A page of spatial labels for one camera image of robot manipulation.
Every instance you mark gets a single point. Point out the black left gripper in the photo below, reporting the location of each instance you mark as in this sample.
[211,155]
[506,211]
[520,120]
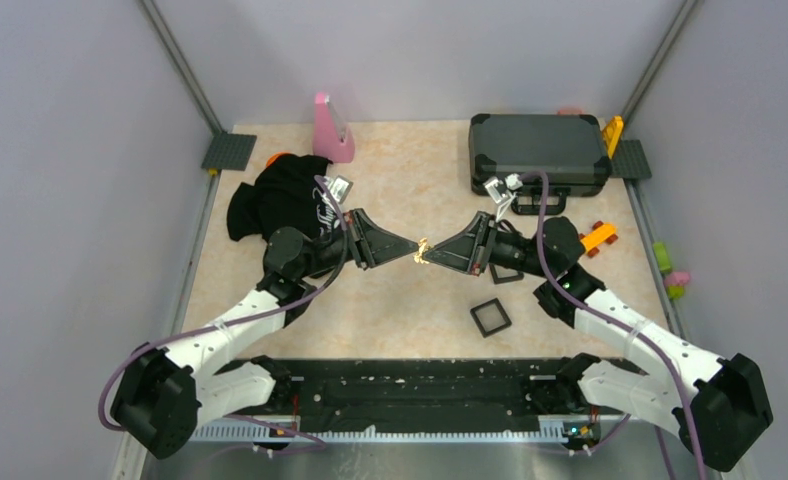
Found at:
[378,245]

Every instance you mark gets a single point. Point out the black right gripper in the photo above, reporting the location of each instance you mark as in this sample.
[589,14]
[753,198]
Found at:
[465,251]

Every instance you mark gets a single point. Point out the small gold brooch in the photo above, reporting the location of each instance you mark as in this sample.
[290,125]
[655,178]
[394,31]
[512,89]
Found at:
[423,247]

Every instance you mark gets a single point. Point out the black square frame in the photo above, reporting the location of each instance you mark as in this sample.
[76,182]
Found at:
[502,275]
[490,317]

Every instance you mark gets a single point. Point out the black printed t-shirt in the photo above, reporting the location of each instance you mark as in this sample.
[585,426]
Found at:
[286,194]

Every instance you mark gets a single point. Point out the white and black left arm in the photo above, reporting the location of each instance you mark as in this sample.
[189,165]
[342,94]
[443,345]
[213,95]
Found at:
[171,387]

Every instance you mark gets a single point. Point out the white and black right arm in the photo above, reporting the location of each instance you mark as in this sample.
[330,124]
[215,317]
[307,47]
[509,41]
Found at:
[717,407]

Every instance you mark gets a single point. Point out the pink wedge stand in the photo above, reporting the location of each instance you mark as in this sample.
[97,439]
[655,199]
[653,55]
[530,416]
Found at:
[332,137]

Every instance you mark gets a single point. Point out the orange toy car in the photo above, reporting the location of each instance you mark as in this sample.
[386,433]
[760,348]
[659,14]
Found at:
[601,233]

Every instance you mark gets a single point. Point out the black hard carrying case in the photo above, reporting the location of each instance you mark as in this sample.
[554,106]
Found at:
[568,148]

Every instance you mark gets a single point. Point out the salmon toy block behind case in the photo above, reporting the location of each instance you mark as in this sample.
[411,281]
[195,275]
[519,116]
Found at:
[570,111]

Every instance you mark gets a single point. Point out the dark grey baseplate left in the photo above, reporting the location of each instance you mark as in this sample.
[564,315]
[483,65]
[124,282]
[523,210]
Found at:
[229,151]

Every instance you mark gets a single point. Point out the dark grey baseplate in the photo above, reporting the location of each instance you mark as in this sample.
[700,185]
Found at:
[629,161]
[229,151]

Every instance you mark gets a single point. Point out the dark grey baseplate right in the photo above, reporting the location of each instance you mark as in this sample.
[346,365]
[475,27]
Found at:
[629,161]

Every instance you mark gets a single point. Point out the yellow toy piece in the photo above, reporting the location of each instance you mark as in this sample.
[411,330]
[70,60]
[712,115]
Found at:
[611,134]

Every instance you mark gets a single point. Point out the pink toy block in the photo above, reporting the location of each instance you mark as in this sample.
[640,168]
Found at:
[675,284]

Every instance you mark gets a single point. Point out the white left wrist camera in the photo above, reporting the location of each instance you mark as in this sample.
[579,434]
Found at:
[339,187]

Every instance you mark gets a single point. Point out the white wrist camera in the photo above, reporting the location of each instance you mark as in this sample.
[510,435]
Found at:
[339,187]
[503,192]

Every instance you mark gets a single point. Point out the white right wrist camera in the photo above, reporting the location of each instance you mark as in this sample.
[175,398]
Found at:
[503,192]

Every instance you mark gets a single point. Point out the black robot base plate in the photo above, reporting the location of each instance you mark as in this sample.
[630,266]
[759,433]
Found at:
[435,396]

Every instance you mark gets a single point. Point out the aluminium frame rail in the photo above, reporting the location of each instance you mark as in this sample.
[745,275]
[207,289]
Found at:
[574,432]

